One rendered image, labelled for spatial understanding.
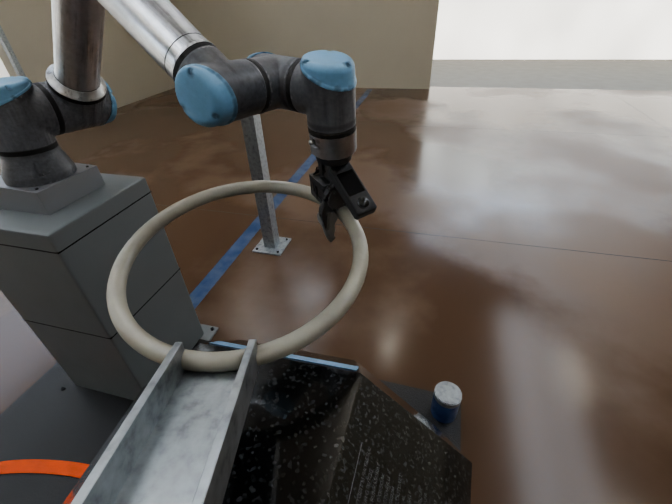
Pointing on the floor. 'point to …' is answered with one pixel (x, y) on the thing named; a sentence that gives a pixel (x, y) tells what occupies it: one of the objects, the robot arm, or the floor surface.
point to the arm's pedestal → (96, 284)
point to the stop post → (270, 243)
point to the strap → (43, 467)
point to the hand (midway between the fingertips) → (343, 234)
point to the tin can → (446, 402)
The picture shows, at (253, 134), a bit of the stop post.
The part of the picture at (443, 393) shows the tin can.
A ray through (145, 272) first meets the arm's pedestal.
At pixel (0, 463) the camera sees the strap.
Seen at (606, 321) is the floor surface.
